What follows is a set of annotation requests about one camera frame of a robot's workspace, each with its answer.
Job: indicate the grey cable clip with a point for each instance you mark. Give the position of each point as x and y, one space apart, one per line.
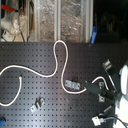
37 105
72 85

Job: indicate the blue object bottom left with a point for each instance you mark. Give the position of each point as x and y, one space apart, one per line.
2 120

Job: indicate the grey cable clip centre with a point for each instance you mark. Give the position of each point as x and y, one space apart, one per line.
72 85

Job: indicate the white round object top left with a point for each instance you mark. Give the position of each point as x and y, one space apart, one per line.
13 22

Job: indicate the white connector block bottom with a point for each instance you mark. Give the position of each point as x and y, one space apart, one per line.
97 121

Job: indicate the grey cable clip lower left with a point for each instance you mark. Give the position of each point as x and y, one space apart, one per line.
37 105

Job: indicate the clear plastic bins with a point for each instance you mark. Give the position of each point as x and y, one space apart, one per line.
68 20

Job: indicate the red tool top left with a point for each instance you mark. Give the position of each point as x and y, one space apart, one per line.
8 8

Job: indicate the blue clamp top right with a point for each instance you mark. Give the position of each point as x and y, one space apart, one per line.
94 34

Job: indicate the silver bracket right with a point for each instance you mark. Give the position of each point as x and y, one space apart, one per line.
107 65

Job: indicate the black pegboard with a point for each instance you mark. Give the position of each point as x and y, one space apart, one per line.
31 71

